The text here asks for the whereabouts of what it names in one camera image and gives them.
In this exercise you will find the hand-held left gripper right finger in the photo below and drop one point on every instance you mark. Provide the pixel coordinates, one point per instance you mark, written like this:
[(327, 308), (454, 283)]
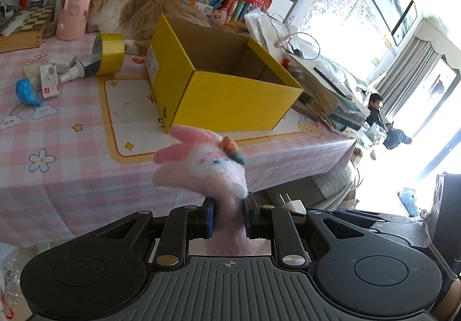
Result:
[(246, 220)]

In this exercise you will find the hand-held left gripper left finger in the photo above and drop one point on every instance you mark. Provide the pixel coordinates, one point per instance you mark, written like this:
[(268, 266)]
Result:
[(210, 218)]

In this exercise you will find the pink felt bunny toy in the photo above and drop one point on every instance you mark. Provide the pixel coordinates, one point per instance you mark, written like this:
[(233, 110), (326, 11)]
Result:
[(201, 170)]

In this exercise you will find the yellow cardboard box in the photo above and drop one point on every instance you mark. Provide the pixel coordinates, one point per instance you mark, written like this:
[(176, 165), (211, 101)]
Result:
[(216, 101)]

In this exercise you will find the clear spray bottle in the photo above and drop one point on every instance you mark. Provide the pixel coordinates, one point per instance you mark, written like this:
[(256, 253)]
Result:
[(77, 71)]

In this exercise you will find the yellow tape roll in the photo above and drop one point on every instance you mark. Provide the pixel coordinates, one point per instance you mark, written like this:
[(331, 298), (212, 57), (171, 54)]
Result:
[(111, 44)]

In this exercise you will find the small white carton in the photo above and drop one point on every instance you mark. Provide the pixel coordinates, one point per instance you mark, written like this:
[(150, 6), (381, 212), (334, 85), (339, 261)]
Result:
[(50, 85)]

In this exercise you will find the blue wrapper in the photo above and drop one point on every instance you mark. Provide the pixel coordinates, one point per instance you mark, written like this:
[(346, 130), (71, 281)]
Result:
[(27, 90)]

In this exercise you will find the pink checked desktop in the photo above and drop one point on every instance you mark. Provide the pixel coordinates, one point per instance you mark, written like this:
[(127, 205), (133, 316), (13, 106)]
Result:
[(72, 180)]

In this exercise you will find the white power adapter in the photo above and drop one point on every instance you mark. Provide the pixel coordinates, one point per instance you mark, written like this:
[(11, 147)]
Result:
[(293, 204)]

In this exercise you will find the grey curtain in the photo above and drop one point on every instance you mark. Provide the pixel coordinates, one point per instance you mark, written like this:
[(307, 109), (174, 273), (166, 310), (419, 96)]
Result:
[(407, 76)]

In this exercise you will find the pile of papers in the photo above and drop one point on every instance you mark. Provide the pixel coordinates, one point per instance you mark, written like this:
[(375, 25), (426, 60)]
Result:
[(324, 83)]

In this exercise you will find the pink plush pig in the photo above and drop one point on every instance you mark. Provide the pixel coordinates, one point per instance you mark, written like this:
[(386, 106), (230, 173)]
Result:
[(218, 16)]

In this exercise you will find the white plastic bag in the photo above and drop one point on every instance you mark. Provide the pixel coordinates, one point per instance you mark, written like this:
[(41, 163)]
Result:
[(9, 281)]

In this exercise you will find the orange and white cat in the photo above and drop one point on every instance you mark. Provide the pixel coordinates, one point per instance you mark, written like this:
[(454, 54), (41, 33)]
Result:
[(144, 11)]

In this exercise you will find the pink sticker-covered canister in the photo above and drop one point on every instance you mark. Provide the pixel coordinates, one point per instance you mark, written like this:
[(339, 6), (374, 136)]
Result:
[(74, 8)]

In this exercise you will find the wooden chessboard box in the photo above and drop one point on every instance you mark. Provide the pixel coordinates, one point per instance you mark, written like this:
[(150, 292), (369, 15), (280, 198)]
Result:
[(21, 42)]

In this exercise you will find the white flat case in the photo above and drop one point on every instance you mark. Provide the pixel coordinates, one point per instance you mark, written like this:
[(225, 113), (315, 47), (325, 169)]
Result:
[(18, 24)]

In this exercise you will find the white wall chart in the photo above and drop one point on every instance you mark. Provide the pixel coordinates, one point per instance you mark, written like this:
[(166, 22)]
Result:
[(371, 36)]

